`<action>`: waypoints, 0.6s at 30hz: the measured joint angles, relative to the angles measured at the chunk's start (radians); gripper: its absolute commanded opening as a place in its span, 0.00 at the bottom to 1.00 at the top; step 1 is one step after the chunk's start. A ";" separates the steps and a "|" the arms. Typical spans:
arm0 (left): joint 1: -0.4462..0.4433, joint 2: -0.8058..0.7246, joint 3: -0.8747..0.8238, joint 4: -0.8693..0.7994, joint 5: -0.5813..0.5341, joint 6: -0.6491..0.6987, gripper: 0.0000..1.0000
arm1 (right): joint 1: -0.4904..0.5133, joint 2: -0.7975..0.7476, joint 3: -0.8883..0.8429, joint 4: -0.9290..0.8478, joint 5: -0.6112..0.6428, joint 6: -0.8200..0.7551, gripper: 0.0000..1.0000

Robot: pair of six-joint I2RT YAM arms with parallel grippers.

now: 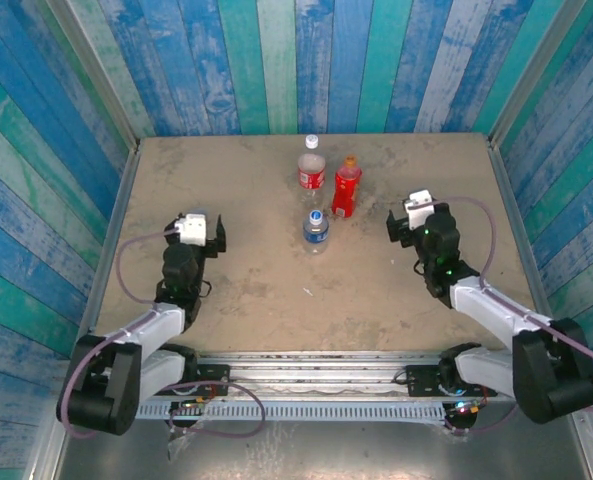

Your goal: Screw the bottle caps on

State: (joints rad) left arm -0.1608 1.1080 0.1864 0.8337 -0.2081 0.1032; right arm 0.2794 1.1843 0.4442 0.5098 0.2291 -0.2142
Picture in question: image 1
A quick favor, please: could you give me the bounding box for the red drink bottle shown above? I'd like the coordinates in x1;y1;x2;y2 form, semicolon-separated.
331;155;364;220

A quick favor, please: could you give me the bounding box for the blue label water bottle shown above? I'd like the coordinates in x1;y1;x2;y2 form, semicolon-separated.
301;208;332;257

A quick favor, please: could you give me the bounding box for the clear bottle red label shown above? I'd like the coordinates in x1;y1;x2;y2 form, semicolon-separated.
296;133;328;193

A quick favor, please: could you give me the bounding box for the left controller board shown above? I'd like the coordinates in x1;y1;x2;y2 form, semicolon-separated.
169;397;213;416

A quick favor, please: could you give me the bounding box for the controller board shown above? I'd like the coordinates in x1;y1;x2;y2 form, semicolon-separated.
169;397;213;416
445;397;488;416

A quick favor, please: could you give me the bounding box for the right controller board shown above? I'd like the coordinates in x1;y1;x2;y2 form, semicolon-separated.
445;397;488;416

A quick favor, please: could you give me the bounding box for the grey metal base sheet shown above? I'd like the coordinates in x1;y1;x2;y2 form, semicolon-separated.
55;418;590;480

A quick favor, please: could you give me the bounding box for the aluminium table side rail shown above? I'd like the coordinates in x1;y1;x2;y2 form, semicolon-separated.
486;139;563;349
69;142;143;360

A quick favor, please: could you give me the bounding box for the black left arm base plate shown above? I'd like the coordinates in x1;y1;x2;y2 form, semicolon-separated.
188;363;231;398

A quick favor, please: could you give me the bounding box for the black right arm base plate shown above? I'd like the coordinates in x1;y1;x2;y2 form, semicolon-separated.
404;364;498;399

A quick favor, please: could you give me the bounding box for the aluminium frame rail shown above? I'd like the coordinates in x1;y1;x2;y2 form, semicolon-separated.
53;351;587;403

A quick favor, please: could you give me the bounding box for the white slotted cable duct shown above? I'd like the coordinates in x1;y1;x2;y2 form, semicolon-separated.
69;400;448;422

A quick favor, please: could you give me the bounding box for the aluminium corner post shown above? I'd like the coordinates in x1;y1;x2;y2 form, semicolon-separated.
45;0;142;151
486;0;593;146

